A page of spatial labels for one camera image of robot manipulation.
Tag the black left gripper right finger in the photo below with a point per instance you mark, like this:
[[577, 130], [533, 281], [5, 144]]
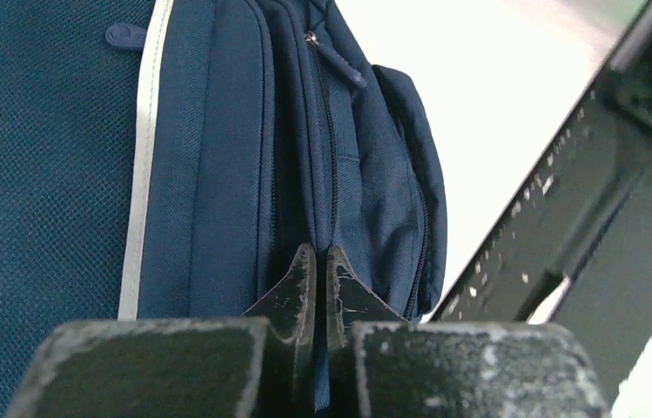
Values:
[[381, 365]]

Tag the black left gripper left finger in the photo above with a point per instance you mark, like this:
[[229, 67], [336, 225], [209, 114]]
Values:
[[259, 364]]

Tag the navy blue student backpack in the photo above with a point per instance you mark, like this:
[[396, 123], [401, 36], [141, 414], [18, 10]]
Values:
[[164, 159]]

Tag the black mounting rail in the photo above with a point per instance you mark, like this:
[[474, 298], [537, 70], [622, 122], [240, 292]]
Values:
[[581, 223]]

